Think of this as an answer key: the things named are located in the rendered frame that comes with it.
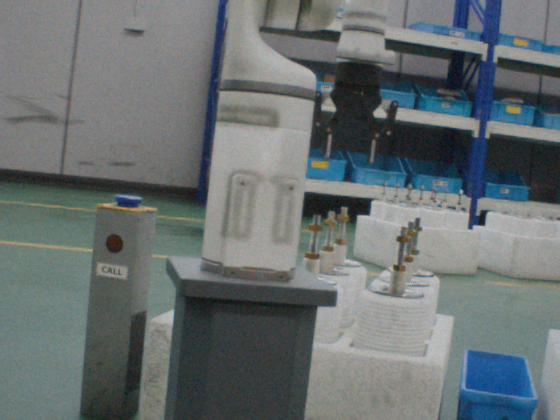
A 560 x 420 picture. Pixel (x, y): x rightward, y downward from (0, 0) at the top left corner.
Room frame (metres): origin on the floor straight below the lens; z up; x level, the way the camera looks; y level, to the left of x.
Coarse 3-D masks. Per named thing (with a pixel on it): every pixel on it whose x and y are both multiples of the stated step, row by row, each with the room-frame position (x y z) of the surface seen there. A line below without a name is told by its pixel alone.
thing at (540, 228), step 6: (546, 216) 3.77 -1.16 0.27; (540, 222) 3.75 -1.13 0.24; (546, 222) 3.73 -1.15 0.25; (552, 222) 3.73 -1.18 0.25; (540, 228) 3.74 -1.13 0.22; (546, 228) 3.73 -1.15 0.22; (552, 228) 3.73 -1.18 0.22; (534, 234) 3.77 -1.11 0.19; (540, 234) 3.74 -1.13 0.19; (546, 234) 3.73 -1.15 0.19; (552, 234) 3.73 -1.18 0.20
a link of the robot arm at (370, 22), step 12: (348, 0) 1.41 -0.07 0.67; (360, 0) 1.39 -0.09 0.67; (372, 0) 1.39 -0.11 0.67; (384, 0) 1.40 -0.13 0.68; (348, 12) 1.40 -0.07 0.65; (360, 12) 1.39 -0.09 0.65; (372, 12) 1.39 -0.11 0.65; (384, 12) 1.40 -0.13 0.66; (348, 24) 1.40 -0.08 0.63; (360, 24) 1.39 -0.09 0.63; (372, 24) 1.39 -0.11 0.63; (384, 24) 1.41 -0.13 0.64
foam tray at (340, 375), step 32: (160, 320) 1.16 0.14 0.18; (352, 320) 1.34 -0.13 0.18; (448, 320) 1.40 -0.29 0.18; (160, 352) 1.15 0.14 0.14; (320, 352) 1.11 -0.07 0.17; (352, 352) 1.10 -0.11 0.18; (384, 352) 1.11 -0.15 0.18; (448, 352) 1.35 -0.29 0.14; (160, 384) 1.15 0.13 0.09; (320, 384) 1.10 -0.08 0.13; (352, 384) 1.09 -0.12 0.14; (384, 384) 1.09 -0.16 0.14; (416, 384) 1.08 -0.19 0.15; (160, 416) 1.15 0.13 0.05; (320, 416) 1.10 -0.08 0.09; (352, 416) 1.09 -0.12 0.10; (384, 416) 1.09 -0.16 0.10; (416, 416) 1.08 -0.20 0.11
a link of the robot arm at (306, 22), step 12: (312, 0) 0.82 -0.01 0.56; (324, 0) 0.82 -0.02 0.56; (336, 0) 0.83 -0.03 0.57; (300, 12) 0.83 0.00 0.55; (312, 12) 0.83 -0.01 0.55; (324, 12) 0.83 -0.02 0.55; (336, 12) 0.84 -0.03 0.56; (300, 24) 0.84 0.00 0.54; (312, 24) 0.84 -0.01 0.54; (324, 24) 0.84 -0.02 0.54
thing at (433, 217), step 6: (432, 204) 3.60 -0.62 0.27; (426, 210) 3.57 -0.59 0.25; (432, 210) 3.56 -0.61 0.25; (438, 210) 3.57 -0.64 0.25; (426, 216) 3.57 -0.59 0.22; (432, 216) 3.56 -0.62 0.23; (438, 216) 3.56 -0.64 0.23; (426, 222) 3.57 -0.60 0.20; (432, 222) 3.56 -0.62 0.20; (438, 222) 3.56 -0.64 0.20; (438, 228) 3.56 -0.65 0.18
